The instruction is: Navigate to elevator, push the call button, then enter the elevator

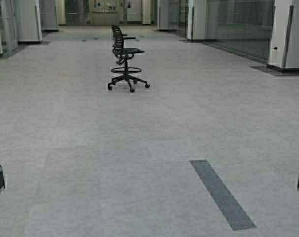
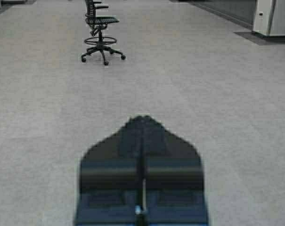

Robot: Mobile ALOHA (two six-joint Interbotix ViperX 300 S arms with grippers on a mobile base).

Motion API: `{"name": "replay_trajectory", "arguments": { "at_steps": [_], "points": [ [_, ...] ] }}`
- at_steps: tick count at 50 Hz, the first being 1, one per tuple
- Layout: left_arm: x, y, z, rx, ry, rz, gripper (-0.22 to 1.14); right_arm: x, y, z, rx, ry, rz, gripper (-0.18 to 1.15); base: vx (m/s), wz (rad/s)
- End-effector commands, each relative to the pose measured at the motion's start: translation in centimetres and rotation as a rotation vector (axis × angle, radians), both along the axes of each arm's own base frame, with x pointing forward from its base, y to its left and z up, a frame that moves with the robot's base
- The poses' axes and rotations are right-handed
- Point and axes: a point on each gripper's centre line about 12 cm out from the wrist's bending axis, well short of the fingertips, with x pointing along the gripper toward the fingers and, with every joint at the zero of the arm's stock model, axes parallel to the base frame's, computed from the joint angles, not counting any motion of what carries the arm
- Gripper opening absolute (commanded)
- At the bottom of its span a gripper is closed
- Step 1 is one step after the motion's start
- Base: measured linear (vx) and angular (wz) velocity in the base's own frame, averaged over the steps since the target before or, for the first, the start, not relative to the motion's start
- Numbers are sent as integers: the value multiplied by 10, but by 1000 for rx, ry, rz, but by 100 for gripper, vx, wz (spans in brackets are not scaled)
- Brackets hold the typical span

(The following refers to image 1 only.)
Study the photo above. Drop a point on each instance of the black swivel drafting chair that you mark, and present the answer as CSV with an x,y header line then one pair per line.
x,y
123,55

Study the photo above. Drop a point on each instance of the glass office partition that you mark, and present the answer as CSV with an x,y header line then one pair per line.
x,y
243,26

